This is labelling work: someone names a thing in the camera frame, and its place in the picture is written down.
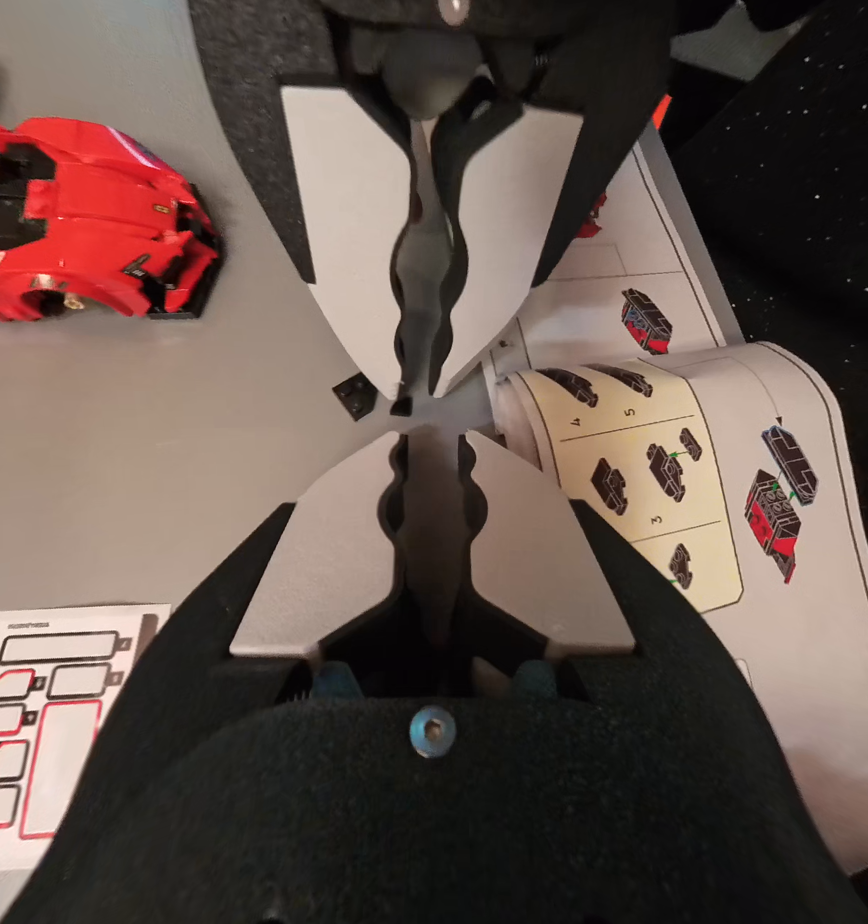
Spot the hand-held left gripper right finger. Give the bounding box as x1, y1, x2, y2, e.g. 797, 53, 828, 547
457, 430, 637, 661

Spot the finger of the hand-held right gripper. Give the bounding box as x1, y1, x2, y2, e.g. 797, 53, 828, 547
427, 101, 587, 399
281, 85, 421, 399

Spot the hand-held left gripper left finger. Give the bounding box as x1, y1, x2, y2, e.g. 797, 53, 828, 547
230, 432, 409, 680

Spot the lego sticker sheet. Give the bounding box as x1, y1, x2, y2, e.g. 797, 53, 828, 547
0, 603, 173, 856

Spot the red lego sports car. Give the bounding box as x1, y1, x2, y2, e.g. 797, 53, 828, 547
0, 117, 226, 321

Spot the black mesh office chair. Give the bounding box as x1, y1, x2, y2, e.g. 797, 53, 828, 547
668, 0, 810, 80

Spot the small black lego wedge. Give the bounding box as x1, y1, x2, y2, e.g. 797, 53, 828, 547
333, 374, 376, 421

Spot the lego instruction booklet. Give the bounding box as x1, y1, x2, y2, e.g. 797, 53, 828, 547
481, 123, 868, 878

